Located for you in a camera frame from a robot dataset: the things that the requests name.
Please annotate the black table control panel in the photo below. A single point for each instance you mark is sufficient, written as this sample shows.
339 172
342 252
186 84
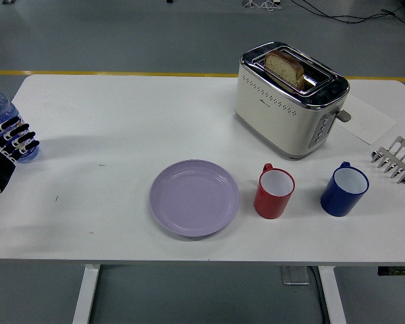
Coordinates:
398 270

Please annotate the silver metal toast rack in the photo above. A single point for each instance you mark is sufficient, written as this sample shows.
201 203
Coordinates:
400 158

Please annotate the grey socket box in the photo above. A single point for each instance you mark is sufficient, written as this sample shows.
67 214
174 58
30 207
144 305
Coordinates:
295 276

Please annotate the lilac round plate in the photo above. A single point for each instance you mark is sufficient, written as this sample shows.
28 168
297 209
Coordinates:
194 199

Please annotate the red mug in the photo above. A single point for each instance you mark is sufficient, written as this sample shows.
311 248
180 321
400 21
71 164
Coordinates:
268 204

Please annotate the white paper sheet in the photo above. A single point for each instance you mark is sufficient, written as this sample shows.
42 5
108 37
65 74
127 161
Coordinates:
368 121

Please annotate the blue mug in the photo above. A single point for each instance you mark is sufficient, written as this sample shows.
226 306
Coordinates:
337 202

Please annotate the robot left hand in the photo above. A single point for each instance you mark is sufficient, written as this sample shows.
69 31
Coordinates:
3 165

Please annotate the white table leg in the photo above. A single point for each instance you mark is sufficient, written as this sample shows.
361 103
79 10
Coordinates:
332 293
86 293

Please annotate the slice of bread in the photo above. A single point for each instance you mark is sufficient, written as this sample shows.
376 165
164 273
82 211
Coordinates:
285 67

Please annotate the cream and chrome toaster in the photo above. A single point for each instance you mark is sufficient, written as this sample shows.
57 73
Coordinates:
276 114

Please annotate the clear plastic water bottle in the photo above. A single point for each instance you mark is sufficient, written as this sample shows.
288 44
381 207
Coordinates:
0 106

